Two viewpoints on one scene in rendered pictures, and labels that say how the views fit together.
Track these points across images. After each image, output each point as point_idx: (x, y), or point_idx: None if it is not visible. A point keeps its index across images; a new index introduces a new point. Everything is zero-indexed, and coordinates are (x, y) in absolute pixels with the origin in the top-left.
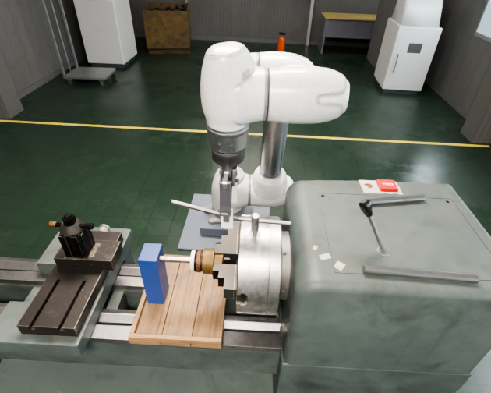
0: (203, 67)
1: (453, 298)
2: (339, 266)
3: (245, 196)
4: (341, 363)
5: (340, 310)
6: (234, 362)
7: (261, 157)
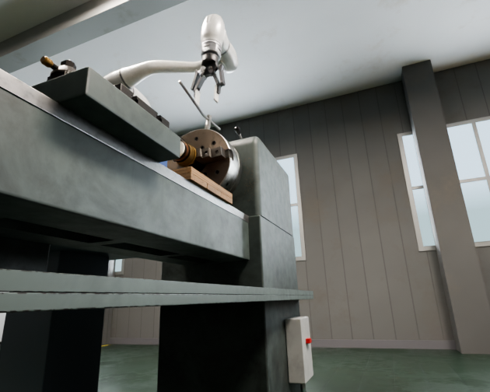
0: (214, 16)
1: (279, 164)
2: None
3: None
4: (272, 218)
5: (265, 159)
6: (234, 237)
7: None
